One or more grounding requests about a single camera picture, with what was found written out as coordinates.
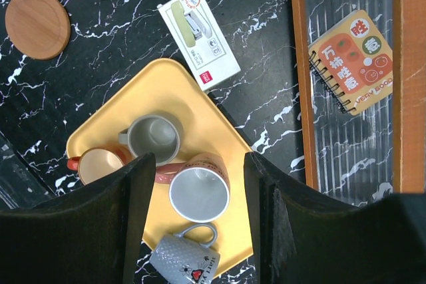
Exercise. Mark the small grey green cup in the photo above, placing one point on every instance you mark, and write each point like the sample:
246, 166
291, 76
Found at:
160, 133

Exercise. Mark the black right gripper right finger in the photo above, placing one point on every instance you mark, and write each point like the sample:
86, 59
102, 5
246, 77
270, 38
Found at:
302, 236

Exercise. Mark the light wooden ridged coaster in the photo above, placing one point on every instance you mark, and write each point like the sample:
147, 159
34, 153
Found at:
39, 29

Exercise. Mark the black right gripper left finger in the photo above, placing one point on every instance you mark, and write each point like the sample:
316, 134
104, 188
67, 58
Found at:
91, 235

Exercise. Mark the orange wooden shelf rack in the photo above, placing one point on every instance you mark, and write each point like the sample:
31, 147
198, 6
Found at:
408, 92

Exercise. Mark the white yellow carton box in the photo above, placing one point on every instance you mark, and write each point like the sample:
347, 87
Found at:
200, 40

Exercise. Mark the small red orange cup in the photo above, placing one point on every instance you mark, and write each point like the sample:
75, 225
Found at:
98, 162

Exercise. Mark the pink grey mug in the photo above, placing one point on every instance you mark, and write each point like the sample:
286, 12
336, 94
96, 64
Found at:
199, 189

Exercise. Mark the orange snack package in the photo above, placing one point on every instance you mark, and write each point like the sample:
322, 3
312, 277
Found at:
355, 63

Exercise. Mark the yellow serving tray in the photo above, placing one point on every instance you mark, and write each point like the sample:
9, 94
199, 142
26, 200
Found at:
165, 85

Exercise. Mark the grey blue speckled mug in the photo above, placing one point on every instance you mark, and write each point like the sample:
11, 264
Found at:
182, 260

